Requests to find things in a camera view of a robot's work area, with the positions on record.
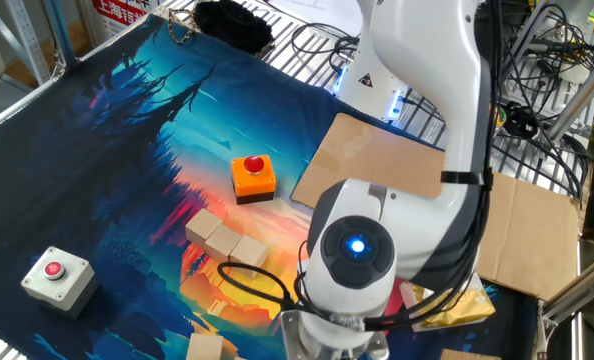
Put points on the orange emergency stop button box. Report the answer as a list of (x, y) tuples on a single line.
[(252, 182)]

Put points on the flat brown cardboard sheet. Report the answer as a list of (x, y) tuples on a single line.
[(527, 235)]

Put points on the red white printed sign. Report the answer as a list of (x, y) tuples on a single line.
[(119, 12)]

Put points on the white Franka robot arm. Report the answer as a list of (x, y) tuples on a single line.
[(417, 75)]

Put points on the open cardboard box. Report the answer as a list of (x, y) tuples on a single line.
[(469, 355)]

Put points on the black fuzzy bag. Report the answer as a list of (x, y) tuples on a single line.
[(232, 25)]

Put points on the colourful forest print mat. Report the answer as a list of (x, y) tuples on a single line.
[(102, 150)]

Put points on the gold tissue pack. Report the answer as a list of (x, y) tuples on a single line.
[(472, 307)]

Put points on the metal wrist mounting plate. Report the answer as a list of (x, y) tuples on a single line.
[(289, 335)]

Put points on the slanted aluminium profile bar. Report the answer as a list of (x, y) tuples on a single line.
[(582, 97), (577, 292)]

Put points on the grey box with red button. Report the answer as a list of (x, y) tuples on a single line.
[(59, 280)]

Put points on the perforated grey shelf upright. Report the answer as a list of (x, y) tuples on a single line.
[(27, 40)]

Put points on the grey steel post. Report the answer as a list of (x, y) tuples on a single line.
[(59, 30)]

